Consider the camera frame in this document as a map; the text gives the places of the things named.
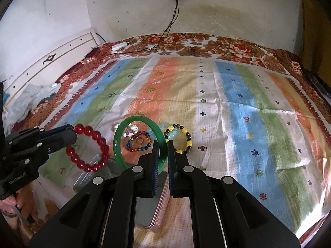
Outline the red bead bracelet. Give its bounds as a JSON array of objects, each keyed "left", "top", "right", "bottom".
[{"left": 65, "top": 123, "right": 111, "bottom": 173}]

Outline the green jade bangle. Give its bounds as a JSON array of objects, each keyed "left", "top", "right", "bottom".
[{"left": 113, "top": 116, "right": 168, "bottom": 171}]

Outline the person's left hand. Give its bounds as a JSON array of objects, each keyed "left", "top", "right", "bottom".
[{"left": 0, "top": 185, "right": 39, "bottom": 228}]

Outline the floral brown bed sheet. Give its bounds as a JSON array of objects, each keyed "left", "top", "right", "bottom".
[{"left": 12, "top": 32, "right": 330, "bottom": 139}]

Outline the grey crumpled cloth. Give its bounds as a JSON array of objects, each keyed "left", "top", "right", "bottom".
[{"left": 3, "top": 83, "right": 61, "bottom": 134}]

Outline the white wooden headboard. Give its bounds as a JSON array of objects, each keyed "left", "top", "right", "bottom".
[{"left": 1, "top": 28, "right": 101, "bottom": 107}]

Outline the striped colourful bed cover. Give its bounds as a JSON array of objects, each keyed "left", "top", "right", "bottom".
[{"left": 43, "top": 55, "right": 330, "bottom": 246}]

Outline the pink white stone bracelet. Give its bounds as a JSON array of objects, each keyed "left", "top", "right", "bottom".
[{"left": 113, "top": 122, "right": 140, "bottom": 138}]

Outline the yellow black bead bracelet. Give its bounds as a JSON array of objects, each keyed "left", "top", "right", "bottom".
[{"left": 163, "top": 123, "right": 194, "bottom": 155}]

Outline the multicolour small bead bracelet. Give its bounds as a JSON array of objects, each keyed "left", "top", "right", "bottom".
[{"left": 125, "top": 130, "right": 153, "bottom": 153}]

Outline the light blue bead bracelet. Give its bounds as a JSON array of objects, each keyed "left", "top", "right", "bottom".
[{"left": 147, "top": 123, "right": 180, "bottom": 141}]

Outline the black charging cable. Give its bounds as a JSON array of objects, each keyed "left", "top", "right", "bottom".
[{"left": 92, "top": 0, "right": 183, "bottom": 56}]

